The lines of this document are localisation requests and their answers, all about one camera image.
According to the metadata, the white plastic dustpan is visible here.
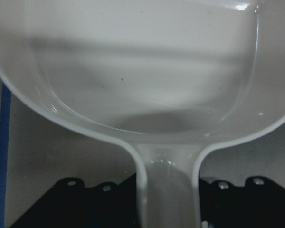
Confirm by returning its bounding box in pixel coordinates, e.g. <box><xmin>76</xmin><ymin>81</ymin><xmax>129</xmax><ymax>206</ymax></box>
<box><xmin>0</xmin><ymin>0</ymin><xmax>285</xmax><ymax>228</ymax></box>

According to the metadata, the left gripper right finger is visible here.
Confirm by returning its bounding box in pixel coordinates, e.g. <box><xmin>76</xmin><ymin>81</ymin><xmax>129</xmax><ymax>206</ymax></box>
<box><xmin>199</xmin><ymin>176</ymin><xmax>285</xmax><ymax>228</ymax></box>

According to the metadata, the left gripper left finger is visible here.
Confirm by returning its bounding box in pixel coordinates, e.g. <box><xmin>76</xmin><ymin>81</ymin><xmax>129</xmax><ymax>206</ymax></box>
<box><xmin>12</xmin><ymin>175</ymin><xmax>140</xmax><ymax>228</ymax></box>

